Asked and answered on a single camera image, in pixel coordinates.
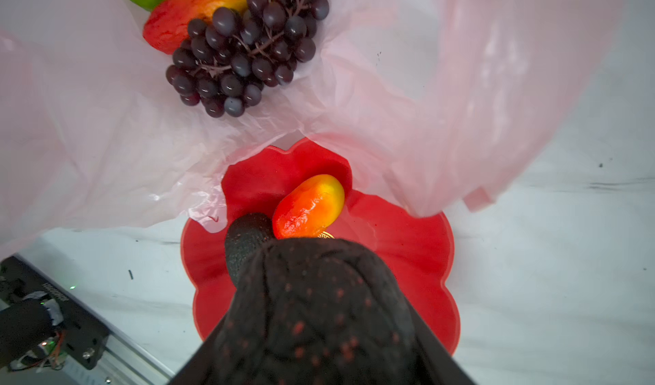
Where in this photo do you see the dark avocado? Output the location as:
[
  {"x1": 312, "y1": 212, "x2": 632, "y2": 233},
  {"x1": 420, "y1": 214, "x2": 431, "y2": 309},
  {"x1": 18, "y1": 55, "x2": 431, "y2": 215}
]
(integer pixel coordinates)
[
  {"x1": 212, "y1": 238, "x2": 418, "y2": 384},
  {"x1": 224, "y1": 213, "x2": 276, "y2": 286}
]

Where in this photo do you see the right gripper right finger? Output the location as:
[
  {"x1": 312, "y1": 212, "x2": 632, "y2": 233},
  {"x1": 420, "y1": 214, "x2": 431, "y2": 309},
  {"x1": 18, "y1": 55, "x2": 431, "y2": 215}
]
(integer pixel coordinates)
[{"x1": 409, "y1": 304, "x2": 475, "y2": 385}]

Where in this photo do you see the large orange red mango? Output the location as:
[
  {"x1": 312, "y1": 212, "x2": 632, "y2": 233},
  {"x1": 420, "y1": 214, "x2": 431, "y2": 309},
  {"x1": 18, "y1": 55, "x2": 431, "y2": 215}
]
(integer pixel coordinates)
[{"x1": 143, "y1": 0, "x2": 247, "y2": 54}]

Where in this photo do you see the small orange red mango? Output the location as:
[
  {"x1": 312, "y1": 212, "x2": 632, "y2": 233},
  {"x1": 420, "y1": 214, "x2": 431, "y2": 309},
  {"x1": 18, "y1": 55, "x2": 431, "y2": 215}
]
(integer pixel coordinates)
[{"x1": 272, "y1": 175, "x2": 346, "y2": 239}]

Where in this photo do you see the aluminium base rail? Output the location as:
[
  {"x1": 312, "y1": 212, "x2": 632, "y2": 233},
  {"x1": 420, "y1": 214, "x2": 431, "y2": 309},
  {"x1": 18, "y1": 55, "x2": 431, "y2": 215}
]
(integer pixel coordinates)
[{"x1": 1, "y1": 256, "x2": 174, "y2": 384}]

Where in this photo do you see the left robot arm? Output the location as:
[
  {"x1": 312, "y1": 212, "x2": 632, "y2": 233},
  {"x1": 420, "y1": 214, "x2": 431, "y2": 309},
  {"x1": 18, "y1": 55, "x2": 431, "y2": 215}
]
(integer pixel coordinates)
[{"x1": 1, "y1": 298, "x2": 63, "y2": 368}]

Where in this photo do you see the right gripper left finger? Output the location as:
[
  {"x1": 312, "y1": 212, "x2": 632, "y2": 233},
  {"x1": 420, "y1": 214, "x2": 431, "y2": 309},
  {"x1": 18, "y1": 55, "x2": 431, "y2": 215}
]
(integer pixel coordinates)
[{"x1": 167, "y1": 323, "x2": 225, "y2": 385}]

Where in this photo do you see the dark purple grape bunch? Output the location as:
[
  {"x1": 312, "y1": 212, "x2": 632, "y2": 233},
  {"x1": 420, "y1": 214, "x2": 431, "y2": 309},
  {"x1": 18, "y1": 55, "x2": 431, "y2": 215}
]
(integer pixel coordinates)
[{"x1": 165, "y1": 0, "x2": 330, "y2": 118}]

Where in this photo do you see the pink plastic bag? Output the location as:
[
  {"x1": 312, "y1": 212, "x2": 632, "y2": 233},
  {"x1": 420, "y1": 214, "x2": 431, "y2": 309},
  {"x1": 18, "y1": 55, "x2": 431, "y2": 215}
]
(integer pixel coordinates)
[{"x1": 1, "y1": 0, "x2": 624, "y2": 257}]

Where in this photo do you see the red flower-shaped plate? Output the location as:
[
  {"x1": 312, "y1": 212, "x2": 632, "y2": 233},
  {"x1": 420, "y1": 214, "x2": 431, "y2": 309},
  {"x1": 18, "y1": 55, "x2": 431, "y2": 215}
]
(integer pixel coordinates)
[{"x1": 181, "y1": 139, "x2": 461, "y2": 354}]

